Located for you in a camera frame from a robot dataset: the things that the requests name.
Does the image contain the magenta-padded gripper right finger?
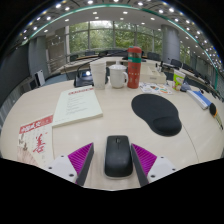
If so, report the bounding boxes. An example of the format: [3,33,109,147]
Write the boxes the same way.
[130,142,178,187]

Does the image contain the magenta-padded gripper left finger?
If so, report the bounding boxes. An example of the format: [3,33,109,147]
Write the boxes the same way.
[45,142,95,187]

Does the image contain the black computer mouse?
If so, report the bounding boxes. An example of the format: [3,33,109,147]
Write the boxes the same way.
[104,134,134,179]

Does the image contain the black mouse pad with wrist rest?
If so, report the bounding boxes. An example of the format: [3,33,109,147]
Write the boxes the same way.
[130,93,183,137]

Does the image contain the red and white magazine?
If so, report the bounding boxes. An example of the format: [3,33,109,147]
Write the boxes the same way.
[16,114,55,169]

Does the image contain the cream paper booklet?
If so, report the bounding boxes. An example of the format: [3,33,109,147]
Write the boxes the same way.
[52,85,104,128]

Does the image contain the colourful sticker sheet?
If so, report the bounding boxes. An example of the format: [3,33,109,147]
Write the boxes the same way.
[139,82,174,96]

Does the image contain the blue and white book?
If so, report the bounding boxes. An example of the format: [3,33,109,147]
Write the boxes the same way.
[186,89,213,110]

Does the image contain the grey gooseneck microphone base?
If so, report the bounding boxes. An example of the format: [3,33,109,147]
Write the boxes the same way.
[179,82,193,93]

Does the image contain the cream desk organizer box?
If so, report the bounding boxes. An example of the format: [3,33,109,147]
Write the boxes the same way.
[139,64,168,85]

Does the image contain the stack of white paper cups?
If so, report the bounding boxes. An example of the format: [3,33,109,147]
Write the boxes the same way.
[89,59,108,90]

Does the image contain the green and white paper cup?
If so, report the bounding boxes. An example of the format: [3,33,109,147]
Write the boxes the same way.
[172,68,187,92]

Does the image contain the white lidded mug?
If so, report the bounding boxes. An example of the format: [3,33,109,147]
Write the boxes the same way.
[108,63,129,89]

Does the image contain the red drink bottle green band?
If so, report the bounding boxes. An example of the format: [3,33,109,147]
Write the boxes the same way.
[126,45,143,90]

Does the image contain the grey box appliance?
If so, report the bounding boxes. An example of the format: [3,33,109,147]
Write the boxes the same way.
[28,79,39,91]

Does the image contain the white standing board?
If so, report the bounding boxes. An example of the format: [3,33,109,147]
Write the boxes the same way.
[34,69,46,87]

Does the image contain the long curved conference desk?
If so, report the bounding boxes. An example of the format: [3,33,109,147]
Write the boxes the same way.
[61,54,224,99]

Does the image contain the row of dark office chairs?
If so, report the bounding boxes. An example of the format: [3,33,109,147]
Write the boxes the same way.
[69,49,203,73]

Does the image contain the ceiling lights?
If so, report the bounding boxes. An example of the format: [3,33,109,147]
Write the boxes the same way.
[19,0,224,68]

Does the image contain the black brush with yellow handle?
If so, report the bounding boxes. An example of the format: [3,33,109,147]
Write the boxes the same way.
[208,102,224,130]

